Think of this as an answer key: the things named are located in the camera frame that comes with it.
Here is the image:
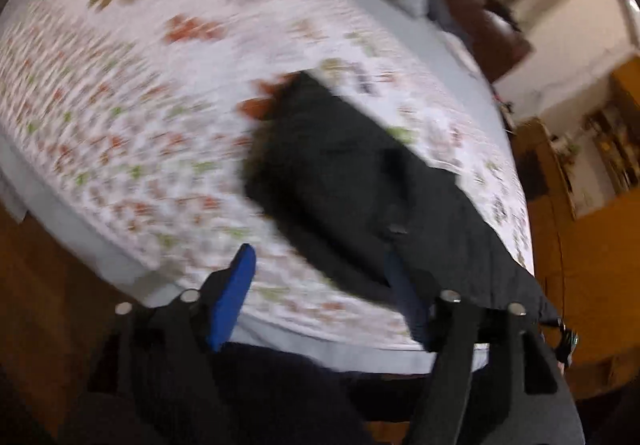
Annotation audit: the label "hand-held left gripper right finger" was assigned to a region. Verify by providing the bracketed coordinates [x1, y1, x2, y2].
[382, 250, 586, 445]

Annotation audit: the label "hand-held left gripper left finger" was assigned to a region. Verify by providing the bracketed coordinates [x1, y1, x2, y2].
[70, 243, 258, 445]

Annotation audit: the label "black pants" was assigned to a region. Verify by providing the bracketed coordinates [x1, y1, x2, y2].
[242, 71, 560, 356]

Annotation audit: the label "wooden desk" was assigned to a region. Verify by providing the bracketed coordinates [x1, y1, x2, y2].
[515, 70, 640, 396]

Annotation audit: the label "floral quilt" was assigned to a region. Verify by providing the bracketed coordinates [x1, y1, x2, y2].
[0, 0, 536, 351]

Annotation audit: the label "dark wooden headboard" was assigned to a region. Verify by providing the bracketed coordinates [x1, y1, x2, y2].
[430, 0, 532, 82]

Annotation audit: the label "wooden wall shelf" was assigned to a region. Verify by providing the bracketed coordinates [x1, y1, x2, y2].
[585, 100, 640, 196]

